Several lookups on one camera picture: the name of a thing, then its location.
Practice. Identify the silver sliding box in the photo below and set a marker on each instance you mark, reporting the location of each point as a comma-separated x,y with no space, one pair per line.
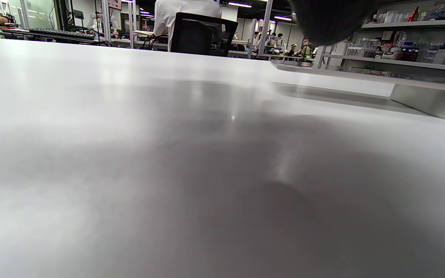
431,101

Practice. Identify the black keyboard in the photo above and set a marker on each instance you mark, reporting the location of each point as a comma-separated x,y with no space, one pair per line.
62,33

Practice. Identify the grey storage shelf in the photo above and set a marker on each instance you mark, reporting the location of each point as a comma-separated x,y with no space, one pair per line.
408,58

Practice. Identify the black mesh office chair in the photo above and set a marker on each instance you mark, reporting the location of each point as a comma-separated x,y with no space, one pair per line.
195,34

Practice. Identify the person's left hand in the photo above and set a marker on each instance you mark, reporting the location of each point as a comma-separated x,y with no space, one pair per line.
330,19

